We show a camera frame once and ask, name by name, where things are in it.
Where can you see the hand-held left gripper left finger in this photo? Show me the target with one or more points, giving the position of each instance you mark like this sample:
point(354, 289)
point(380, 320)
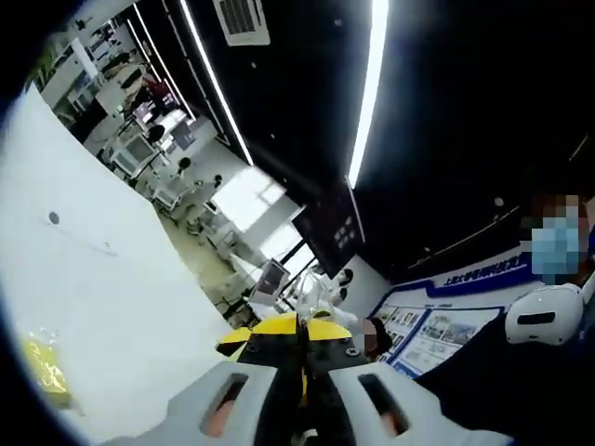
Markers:
point(223, 399)

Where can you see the person's dark clothed torso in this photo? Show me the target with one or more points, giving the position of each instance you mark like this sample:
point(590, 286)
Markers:
point(502, 390)

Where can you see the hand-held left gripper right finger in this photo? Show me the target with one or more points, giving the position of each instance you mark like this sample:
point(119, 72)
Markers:
point(353, 409)

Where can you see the computer monitor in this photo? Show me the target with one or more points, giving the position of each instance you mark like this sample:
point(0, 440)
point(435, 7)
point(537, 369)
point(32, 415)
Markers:
point(271, 278)

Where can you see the ceiling air vent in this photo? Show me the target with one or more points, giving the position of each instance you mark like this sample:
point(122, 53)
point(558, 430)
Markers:
point(241, 21)

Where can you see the white office chair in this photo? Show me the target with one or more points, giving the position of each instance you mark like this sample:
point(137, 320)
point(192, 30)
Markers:
point(132, 155)

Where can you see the clear plastic bag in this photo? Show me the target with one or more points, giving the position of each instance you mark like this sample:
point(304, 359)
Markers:
point(48, 334)

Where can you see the blue white wall poster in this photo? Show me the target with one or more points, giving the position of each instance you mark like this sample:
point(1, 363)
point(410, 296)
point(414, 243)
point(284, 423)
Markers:
point(441, 320)

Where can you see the ceiling light strip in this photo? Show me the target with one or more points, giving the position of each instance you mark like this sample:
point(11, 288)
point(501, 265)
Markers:
point(214, 79)
point(369, 88)

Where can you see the black wall screen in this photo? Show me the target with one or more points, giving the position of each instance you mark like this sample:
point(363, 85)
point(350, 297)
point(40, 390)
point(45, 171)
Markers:
point(332, 232)

